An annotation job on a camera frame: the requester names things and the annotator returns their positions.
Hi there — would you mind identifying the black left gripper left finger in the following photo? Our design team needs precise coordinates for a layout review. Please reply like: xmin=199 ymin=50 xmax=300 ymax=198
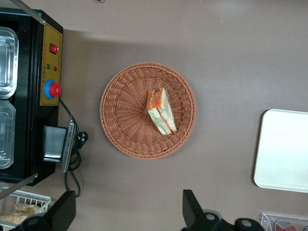
xmin=45 ymin=190 xmax=77 ymax=231

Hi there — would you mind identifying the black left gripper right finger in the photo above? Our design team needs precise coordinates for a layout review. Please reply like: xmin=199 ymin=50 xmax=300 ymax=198
xmin=182 ymin=189 xmax=204 ymax=229

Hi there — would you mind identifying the triangle sandwich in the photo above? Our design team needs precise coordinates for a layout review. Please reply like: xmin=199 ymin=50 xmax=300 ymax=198
xmin=146 ymin=87 xmax=178 ymax=135

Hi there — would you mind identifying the cream plastic tray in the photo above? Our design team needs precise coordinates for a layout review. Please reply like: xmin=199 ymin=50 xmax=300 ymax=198
xmin=253 ymin=108 xmax=308 ymax=193

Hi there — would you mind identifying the round brown wicker basket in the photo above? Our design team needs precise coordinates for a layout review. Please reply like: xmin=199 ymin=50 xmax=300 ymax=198
xmin=99 ymin=62 xmax=197 ymax=160

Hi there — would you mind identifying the packaged rice cracker snack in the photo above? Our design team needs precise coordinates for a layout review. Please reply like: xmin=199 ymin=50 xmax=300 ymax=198
xmin=0 ymin=212 xmax=27 ymax=226
xmin=14 ymin=203 xmax=47 ymax=215

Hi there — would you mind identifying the black power plug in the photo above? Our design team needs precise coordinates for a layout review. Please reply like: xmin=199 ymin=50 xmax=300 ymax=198
xmin=77 ymin=131 xmax=89 ymax=146

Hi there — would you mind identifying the clear acrylic bottle rack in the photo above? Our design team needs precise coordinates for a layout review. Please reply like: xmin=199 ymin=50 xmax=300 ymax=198
xmin=260 ymin=211 xmax=308 ymax=231

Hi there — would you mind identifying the steel food container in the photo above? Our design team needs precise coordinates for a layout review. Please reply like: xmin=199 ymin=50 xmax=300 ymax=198
xmin=0 ymin=26 xmax=19 ymax=100
xmin=0 ymin=100 xmax=16 ymax=170

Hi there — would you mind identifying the black sealing machine yellow panel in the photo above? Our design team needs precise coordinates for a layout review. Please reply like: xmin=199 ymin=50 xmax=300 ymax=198
xmin=0 ymin=0 xmax=76 ymax=200

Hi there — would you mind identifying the white wire basket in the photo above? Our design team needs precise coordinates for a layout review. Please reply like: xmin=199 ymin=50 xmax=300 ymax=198
xmin=0 ymin=186 xmax=52 ymax=231

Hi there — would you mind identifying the black machine power cable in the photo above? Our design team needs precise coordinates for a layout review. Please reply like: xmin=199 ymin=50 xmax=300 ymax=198
xmin=59 ymin=97 xmax=83 ymax=198

